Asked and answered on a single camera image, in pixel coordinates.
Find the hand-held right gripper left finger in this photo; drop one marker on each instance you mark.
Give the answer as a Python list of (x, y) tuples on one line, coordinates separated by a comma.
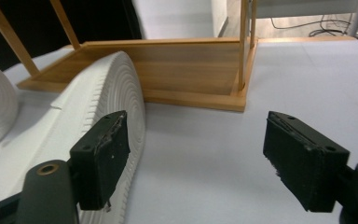
[(101, 161)]

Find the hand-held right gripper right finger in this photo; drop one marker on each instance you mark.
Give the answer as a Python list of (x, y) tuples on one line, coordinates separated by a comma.
[(304, 161)]

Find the white ribbed plate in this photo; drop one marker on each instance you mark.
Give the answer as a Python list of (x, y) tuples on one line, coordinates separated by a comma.
[(118, 84)]

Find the wooden shoe rack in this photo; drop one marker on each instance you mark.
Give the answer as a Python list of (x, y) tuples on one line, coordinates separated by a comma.
[(183, 71)]

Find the dark curtain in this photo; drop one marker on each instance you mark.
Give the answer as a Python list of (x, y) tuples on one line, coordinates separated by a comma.
[(105, 18)]

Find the white table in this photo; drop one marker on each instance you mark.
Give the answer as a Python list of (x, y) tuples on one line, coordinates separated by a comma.
[(304, 7)]

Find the white cabinet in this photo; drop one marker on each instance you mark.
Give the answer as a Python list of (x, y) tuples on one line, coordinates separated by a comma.
[(174, 18)]

